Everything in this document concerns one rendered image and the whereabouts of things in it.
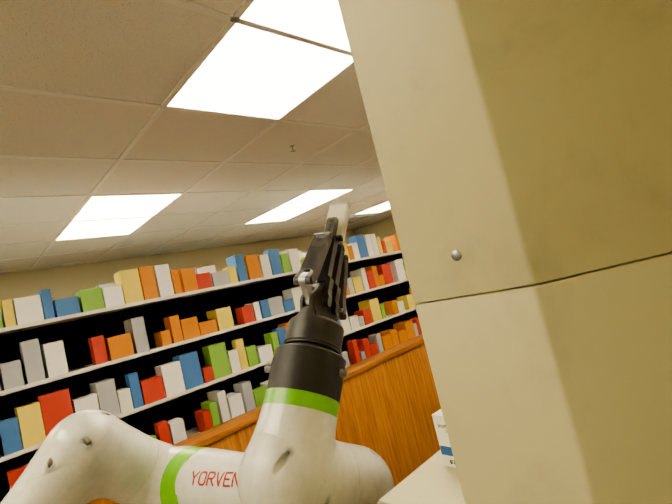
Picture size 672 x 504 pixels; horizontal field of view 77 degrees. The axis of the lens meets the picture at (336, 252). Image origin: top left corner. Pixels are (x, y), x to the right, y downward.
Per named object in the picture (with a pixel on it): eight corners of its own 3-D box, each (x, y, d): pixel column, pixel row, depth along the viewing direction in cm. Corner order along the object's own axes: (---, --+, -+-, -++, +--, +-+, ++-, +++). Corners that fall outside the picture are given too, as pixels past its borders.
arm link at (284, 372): (356, 410, 54) (327, 391, 46) (277, 402, 58) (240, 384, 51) (363, 363, 56) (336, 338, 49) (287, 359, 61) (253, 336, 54)
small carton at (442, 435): (504, 453, 49) (491, 401, 50) (481, 474, 46) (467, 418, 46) (467, 447, 53) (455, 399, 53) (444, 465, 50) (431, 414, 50)
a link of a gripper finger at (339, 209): (324, 243, 64) (322, 240, 63) (331, 205, 67) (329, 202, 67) (342, 241, 63) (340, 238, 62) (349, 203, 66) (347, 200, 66)
